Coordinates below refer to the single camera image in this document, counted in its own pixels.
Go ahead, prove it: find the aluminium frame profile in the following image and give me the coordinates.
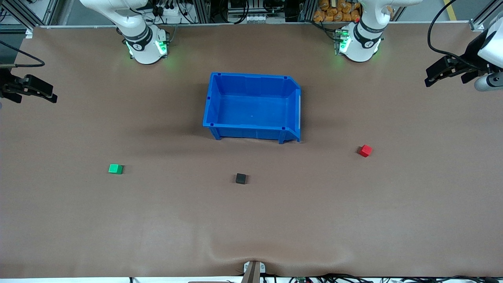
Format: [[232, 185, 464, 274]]
[[0, 0, 59, 30], [470, 0, 503, 32]]

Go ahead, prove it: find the bag of orange items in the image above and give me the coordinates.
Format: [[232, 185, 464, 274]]
[[313, 0, 362, 22]]

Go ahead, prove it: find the blue plastic storage bin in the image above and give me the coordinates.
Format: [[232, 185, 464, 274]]
[[203, 72, 302, 144]]

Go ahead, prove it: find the brown table mat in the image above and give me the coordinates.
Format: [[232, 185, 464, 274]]
[[0, 23, 503, 279]]

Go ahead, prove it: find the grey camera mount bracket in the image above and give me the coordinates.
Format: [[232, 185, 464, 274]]
[[243, 261, 266, 283]]

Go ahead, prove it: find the black floor cable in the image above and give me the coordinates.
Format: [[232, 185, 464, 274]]
[[289, 273, 378, 283], [401, 275, 503, 283]]

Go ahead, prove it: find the white power strip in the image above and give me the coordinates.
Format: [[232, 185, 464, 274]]
[[155, 6, 185, 24]]

